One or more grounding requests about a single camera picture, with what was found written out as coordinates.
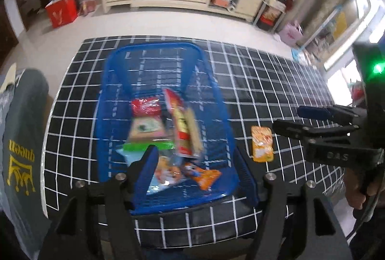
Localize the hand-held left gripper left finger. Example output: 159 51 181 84
42 145 159 260

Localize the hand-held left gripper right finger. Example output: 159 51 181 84
236 147 352 260

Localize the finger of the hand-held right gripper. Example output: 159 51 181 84
272 119 360 146
297 106 366 125

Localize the clear white snack packet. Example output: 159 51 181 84
147 155 187 196

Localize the long orange snack packet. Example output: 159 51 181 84
183 162 221 191

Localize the green cracker packet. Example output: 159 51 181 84
123 116 176 152

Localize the blue plastic basket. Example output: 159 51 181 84
96 42 260 216

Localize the large red white packet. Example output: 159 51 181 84
164 88 196 158

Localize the yellow cake packet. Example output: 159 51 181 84
185 106 202 158

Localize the red snack packet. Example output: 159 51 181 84
131 97 161 117

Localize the person's right hand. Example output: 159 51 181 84
344 170 376 210

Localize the black checked tablecloth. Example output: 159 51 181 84
42 36 346 248

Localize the pink gift bag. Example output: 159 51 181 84
278 22 303 45

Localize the red snack bag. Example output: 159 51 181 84
260 6 283 30

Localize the black cable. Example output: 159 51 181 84
346 197 378 241

